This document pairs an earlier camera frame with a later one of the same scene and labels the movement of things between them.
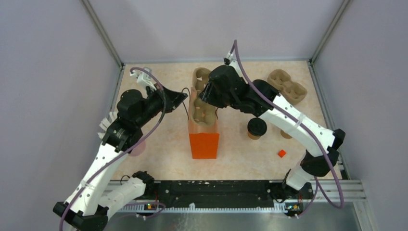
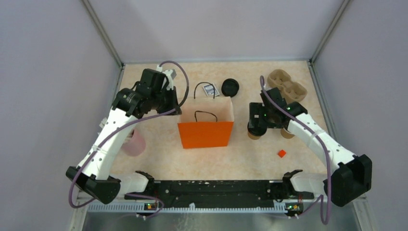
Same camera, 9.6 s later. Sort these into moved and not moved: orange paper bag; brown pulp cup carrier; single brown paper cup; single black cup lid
Moved: orange paper bag
Not moved: single brown paper cup; single black cup lid; brown pulp cup carrier
